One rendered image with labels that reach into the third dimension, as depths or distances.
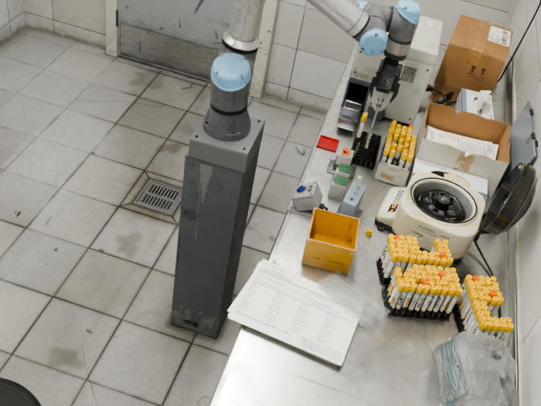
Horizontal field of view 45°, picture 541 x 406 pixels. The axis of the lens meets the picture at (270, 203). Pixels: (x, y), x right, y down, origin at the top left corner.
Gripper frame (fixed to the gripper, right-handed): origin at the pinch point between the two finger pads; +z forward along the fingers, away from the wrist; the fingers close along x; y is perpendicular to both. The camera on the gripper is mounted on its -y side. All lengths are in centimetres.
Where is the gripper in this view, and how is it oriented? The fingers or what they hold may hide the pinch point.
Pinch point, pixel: (377, 109)
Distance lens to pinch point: 217.4
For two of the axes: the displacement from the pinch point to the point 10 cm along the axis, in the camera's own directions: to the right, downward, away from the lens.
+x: -9.5, -2.9, 1.0
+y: 2.6, -6.1, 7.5
